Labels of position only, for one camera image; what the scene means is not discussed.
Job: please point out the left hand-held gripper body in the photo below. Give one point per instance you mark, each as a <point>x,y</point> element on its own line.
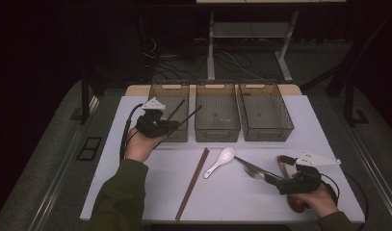
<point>150,126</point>

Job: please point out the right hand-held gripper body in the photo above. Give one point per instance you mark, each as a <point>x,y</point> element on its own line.
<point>302,183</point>

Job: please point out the clear grey plastic bin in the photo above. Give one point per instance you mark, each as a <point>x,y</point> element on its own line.
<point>182,136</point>
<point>217,112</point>
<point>264,112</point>

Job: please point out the brown wooden spoon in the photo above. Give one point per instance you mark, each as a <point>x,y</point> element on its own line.
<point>295,203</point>

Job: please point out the white ceramic spoon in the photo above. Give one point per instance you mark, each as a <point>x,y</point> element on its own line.
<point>227,155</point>

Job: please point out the brown wooden chopstick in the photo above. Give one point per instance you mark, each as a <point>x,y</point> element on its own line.
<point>191,183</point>

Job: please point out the person's left hand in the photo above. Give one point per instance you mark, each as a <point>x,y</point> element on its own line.
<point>139,147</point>

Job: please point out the person's right hand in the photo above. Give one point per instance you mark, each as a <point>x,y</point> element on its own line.
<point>322,202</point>

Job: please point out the silver metal fork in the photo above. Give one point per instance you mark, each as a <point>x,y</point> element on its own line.
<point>251,173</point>

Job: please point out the slim silver metal utensil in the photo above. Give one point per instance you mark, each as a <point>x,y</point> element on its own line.
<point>248,164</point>

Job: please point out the white table mat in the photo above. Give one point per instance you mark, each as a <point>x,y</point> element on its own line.
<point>232,199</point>

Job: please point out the light wooden table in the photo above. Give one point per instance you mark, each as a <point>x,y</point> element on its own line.
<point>294,89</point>

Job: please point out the black upright stand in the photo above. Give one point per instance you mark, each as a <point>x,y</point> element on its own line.
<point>85,96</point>
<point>349,102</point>

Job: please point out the black slanted stand leg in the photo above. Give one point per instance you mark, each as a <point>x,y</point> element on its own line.
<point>341,80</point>

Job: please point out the black floor socket frame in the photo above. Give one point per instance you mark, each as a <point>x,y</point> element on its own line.
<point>89,148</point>

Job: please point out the metal floor rail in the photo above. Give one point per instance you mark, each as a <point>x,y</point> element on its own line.
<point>67,160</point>
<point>375,174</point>

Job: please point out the white desk with grey frame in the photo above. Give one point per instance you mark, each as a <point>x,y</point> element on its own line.
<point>248,30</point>

